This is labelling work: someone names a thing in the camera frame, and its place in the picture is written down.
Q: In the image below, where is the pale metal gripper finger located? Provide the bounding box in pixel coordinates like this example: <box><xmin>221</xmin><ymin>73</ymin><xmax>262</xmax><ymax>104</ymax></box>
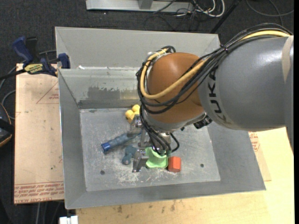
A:
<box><xmin>132</xmin><ymin>148</ymin><xmax>150</xmax><ymax>173</ymax></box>
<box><xmin>129</xmin><ymin>114</ymin><xmax>143</xmax><ymax>137</ymax></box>

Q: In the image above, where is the yellow toy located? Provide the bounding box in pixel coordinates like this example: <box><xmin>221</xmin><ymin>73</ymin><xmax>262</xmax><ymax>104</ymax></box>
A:
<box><xmin>124</xmin><ymin>104</ymin><xmax>141</xmax><ymax>124</ymax></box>

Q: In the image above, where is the grey-blue toy figure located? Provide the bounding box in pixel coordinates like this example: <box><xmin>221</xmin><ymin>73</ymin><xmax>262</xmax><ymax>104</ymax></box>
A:
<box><xmin>121</xmin><ymin>144</ymin><xmax>140</xmax><ymax>166</ymax></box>

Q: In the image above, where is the light green cup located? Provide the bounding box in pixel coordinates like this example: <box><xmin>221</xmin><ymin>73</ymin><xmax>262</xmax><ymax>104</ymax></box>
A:
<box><xmin>144</xmin><ymin>147</ymin><xmax>169</xmax><ymax>170</ymax></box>

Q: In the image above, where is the orange-red block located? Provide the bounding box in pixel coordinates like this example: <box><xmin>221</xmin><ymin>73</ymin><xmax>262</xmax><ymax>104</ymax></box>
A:
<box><xmin>167</xmin><ymin>155</ymin><xmax>182</xmax><ymax>173</ymax></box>

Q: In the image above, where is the grey metal bin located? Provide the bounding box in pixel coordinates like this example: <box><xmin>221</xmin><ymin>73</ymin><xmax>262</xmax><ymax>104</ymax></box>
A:
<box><xmin>54</xmin><ymin>26</ymin><xmax>267</xmax><ymax>210</ymax></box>

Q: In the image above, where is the blue-grey handle with blue cap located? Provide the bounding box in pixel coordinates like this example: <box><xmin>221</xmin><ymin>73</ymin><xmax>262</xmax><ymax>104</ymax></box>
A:
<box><xmin>100</xmin><ymin>131</ymin><xmax>142</xmax><ymax>154</ymax></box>

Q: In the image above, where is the black cylinder on white bracket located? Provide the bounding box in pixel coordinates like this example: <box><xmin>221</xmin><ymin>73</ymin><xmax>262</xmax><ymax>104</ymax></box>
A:
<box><xmin>192</xmin><ymin>114</ymin><xmax>213</xmax><ymax>130</ymax></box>

